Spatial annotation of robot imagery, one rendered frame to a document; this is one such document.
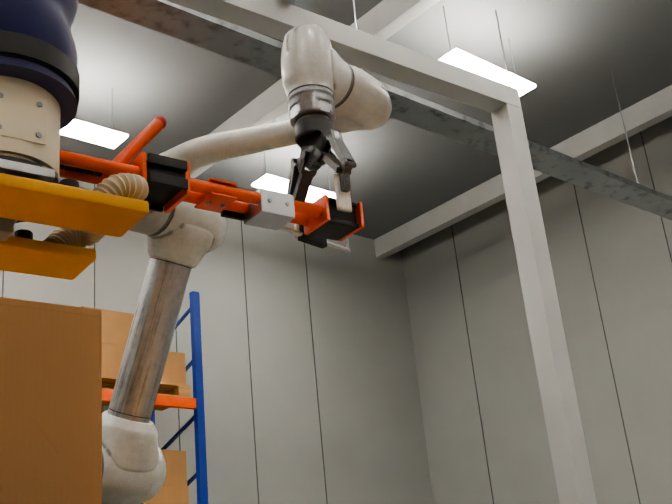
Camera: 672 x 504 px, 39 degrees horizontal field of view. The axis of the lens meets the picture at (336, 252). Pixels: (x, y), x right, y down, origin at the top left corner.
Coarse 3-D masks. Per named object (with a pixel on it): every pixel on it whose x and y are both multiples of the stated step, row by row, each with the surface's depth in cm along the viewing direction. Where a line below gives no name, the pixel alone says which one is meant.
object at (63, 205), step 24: (0, 192) 125; (24, 192) 126; (48, 192) 127; (72, 192) 129; (96, 192) 131; (0, 216) 132; (24, 216) 133; (48, 216) 133; (72, 216) 134; (96, 216) 135; (120, 216) 135
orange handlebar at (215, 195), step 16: (64, 160) 144; (80, 160) 145; (96, 160) 147; (64, 176) 148; (80, 176) 149; (96, 176) 150; (192, 192) 160; (208, 192) 158; (224, 192) 159; (240, 192) 161; (256, 192) 163; (208, 208) 162; (224, 208) 163; (240, 208) 165; (304, 208) 168; (320, 208) 170; (304, 224) 173
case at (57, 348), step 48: (0, 336) 111; (48, 336) 115; (96, 336) 119; (0, 384) 109; (48, 384) 113; (96, 384) 117; (0, 432) 107; (48, 432) 111; (96, 432) 114; (0, 480) 106; (48, 480) 109; (96, 480) 112
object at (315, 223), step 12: (324, 204) 170; (360, 204) 175; (312, 216) 173; (324, 216) 169; (336, 216) 172; (348, 216) 174; (360, 216) 174; (312, 228) 172; (324, 228) 172; (336, 228) 173; (348, 228) 173; (360, 228) 174; (336, 240) 178
